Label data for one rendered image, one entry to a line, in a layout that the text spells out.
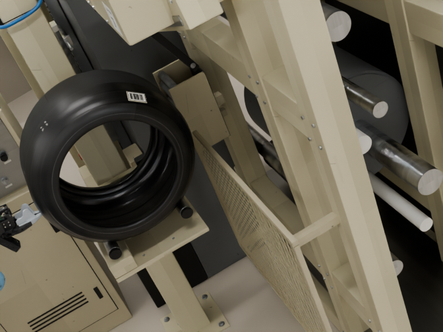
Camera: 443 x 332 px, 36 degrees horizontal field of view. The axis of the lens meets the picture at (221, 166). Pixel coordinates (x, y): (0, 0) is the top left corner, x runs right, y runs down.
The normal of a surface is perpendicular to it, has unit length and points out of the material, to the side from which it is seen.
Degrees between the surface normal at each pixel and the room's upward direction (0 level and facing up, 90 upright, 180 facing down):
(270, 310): 0
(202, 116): 90
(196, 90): 90
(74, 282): 90
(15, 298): 90
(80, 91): 3
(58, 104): 12
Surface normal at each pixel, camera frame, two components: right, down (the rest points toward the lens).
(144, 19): 0.39, 0.44
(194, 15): 0.26, 0.18
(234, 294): -0.33, -0.76
